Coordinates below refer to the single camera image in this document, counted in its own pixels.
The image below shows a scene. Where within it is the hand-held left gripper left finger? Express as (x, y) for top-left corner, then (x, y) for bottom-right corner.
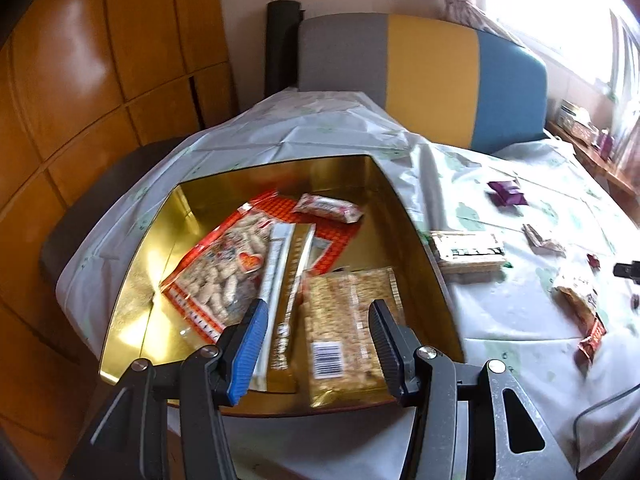
(75, 299), (271, 480)

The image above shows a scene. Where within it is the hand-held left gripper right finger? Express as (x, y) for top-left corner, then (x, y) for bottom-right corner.
(367, 299), (576, 480)

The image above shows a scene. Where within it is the clear peanut brittle pack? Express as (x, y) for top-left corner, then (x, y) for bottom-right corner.
(300, 267), (406, 408)

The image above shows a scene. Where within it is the small beige snack packet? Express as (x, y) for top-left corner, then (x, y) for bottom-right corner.
(552, 265), (601, 331)

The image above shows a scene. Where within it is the long slim snack packet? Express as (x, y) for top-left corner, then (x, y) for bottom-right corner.
(247, 222), (317, 393)

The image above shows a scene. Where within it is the red peanut bag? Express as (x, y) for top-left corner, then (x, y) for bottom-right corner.
(159, 200), (281, 346)

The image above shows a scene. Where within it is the gold tin box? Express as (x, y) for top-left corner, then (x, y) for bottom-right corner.
(97, 155), (466, 418)

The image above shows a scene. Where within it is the cracker packet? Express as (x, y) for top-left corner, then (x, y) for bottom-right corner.
(429, 230), (508, 275)

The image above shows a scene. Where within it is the red snack bag white header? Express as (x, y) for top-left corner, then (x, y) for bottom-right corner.
(260, 190), (362, 276)

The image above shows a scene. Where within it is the red white snack bar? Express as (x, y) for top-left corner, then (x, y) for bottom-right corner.
(291, 192), (365, 223)

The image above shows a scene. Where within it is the small red candy packet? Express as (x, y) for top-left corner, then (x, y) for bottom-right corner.
(577, 312), (607, 363)

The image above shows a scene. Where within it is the clear crumpled wrapper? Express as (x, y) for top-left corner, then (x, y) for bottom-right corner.
(522, 223), (566, 256)

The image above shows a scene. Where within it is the wooden side shelf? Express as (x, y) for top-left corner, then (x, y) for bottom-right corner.
(547, 119), (640, 196)

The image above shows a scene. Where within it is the white green-print tablecloth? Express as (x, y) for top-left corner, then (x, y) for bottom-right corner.
(56, 89), (640, 480)

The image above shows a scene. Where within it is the purple candy wrapper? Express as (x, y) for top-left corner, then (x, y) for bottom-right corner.
(487, 179), (528, 207)

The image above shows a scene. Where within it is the patterned tissue box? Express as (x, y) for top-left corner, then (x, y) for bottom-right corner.
(557, 100), (601, 138)

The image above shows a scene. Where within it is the window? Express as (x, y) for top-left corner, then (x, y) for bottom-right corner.
(480, 0), (640, 111)

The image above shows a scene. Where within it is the grey yellow blue chair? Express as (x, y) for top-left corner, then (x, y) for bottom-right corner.
(297, 12), (548, 153)

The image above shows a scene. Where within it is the black rolled mat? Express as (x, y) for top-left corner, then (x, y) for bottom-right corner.
(265, 0), (303, 96)

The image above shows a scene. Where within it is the wooden wardrobe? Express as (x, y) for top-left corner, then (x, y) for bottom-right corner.
(0, 0), (238, 480)

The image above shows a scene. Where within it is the thin black cable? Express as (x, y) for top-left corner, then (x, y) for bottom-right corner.
(572, 387), (640, 461)

